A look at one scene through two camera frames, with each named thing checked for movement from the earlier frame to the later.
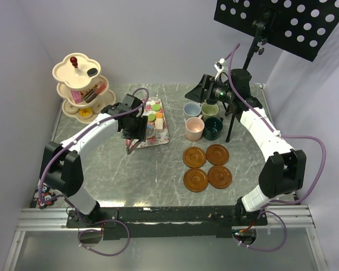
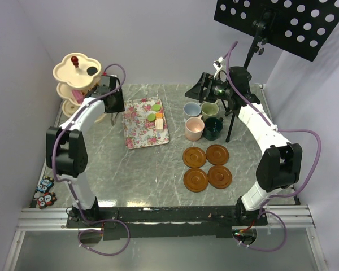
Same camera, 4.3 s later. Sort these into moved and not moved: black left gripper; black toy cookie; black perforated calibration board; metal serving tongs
Moved: metal serving tongs; black left gripper
Not moved: black toy cookie; black perforated calibration board
